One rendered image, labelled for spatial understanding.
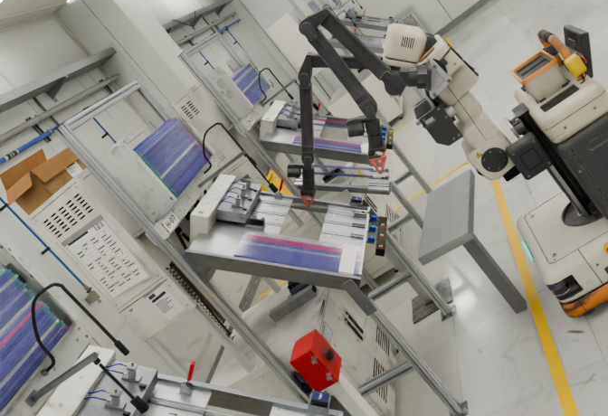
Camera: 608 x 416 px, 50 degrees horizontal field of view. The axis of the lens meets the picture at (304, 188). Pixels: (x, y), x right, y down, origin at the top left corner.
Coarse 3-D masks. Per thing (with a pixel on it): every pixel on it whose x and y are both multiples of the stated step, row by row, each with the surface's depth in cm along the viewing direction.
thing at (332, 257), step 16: (256, 240) 277; (272, 240) 278; (288, 240) 280; (304, 240) 281; (240, 256) 264; (256, 256) 264; (272, 256) 265; (288, 256) 267; (304, 256) 268; (320, 256) 269; (336, 256) 270; (352, 256) 272; (336, 272) 260; (352, 272) 260
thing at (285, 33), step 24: (288, 0) 706; (312, 0) 764; (288, 24) 720; (288, 48) 729; (312, 48) 725; (312, 72) 736; (360, 72) 762; (336, 96) 774; (384, 96) 734; (384, 120) 740
